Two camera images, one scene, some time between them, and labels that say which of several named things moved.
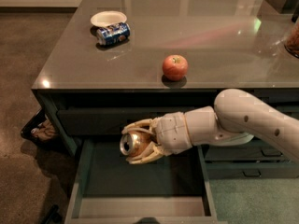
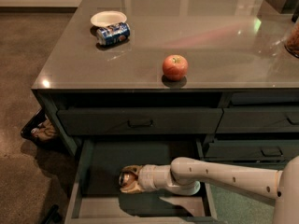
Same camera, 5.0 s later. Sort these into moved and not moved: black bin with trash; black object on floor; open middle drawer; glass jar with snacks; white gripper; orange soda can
Moved: white gripper; orange soda can
Not moved: black bin with trash; glass jar with snacks; black object on floor; open middle drawer
